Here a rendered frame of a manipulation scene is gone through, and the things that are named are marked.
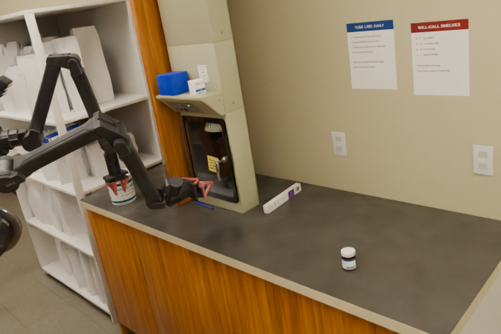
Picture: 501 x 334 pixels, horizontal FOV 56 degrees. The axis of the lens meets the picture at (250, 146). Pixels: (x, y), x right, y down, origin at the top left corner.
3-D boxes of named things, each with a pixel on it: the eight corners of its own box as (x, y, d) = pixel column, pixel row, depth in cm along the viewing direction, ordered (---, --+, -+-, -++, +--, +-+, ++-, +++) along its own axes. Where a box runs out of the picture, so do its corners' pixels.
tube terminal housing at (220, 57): (232, 182, 253) (206, 37, 231) (278, 192, 231) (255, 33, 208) (197, 200, 237) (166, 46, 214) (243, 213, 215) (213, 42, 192)
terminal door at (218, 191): (196, 192, 235) (180, 115, 223) (239, 203, 213) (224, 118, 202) (195, 192, 234) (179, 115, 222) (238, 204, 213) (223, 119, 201)
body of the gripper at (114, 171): (129, 174, 219) (125, 159, 217) (110, 183, 212) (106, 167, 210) (121, 172, 223) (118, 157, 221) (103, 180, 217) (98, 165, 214)
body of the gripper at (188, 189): (181, 179, 200) (168, 186, 195) (197, 183, 193) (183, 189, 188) (185, 193, 202) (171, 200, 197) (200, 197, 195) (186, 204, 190)
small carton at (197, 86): (200, 92, 203) (197, 78, 202) (206, 92, 200) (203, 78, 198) (190, 95, 201) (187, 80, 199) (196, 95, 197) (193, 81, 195)
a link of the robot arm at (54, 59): (48, 44, 195) (46, 48, 187) (83, 55, 201) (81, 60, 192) (22, 141, 207) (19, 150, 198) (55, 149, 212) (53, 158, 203)
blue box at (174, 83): (177, 90, 218) (173, 71, 215) (191, 90, 211) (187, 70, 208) (159, 95, 211) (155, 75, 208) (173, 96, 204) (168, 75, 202)
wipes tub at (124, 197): (127, 193, 262) (121, 168, 257) (141, 197, 253) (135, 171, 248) (107, 203, 253) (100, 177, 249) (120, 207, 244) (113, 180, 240)
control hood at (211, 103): (179, 110, 223) (174, 89, 220) (226, 114, 201) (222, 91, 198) (159, 117, 215) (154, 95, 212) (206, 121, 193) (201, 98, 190)
